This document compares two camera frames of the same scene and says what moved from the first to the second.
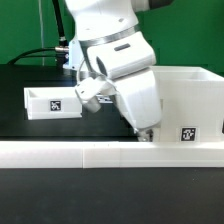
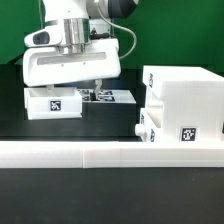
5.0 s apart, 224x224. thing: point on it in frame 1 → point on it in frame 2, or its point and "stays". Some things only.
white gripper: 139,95 → 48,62
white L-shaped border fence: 110,154 stays
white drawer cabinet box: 192,105 stays
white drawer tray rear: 52,103 stays
